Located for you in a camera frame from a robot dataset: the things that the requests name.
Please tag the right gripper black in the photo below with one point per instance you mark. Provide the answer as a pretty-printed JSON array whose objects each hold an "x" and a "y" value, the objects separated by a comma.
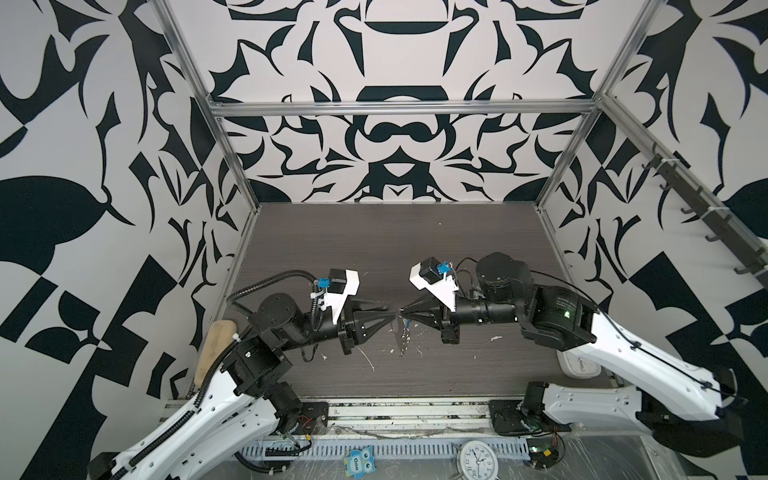
[{"x": 448, "y": 321}]

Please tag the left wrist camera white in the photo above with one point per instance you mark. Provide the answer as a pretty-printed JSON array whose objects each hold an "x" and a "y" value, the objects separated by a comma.
[{"x": 330, "y": 293}]

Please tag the black coat hook rail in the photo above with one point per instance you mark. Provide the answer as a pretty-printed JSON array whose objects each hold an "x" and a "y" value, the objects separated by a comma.
[{"x": 703, "y": 205}]

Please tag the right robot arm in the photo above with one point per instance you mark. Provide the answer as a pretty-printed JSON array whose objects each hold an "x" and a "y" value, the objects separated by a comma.
[{"x": 684, "y": 407}]

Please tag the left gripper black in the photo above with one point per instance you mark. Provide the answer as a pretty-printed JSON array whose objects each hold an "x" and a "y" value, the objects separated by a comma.
[{"x": 347, "y": 331}]

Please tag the white slotted cable duct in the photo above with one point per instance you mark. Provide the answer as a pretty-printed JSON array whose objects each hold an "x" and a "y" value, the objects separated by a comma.
[{"x": 337, "y": 449}]

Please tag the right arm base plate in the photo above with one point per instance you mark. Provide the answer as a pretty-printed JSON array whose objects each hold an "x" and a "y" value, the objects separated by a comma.
[{"x": 507, "y": 419}]

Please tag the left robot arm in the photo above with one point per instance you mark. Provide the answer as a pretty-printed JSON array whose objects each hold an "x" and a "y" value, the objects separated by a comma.
[{"x": 242, "y": 398}]

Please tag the green circuit board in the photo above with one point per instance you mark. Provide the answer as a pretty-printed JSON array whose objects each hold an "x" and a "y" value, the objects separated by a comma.
[{"x": 545, "y": 453}]

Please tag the white square alarm clock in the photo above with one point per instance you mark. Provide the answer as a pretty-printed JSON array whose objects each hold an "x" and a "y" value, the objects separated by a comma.
[{"x": 576, "y": 367}]

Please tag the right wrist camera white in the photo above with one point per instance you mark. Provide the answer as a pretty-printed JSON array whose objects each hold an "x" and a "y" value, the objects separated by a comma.
[{"x": 438, "y": 278}]

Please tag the white analog clock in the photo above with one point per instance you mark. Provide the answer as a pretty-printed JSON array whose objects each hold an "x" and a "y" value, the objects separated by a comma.
[{"x": 476, "y": 460}]

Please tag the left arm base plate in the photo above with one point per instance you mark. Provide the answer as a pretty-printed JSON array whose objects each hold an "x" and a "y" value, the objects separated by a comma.
[{"x": 303, "y": 417}]

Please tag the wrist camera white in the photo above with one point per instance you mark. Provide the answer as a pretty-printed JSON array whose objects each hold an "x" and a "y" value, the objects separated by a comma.
[
  {"x": 438, "y": 278},
  {"x": 330, "y": 293}
]

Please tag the blue owl toy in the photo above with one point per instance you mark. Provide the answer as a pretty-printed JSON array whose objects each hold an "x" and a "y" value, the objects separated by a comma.
[{"x": 359, "y": 462}]

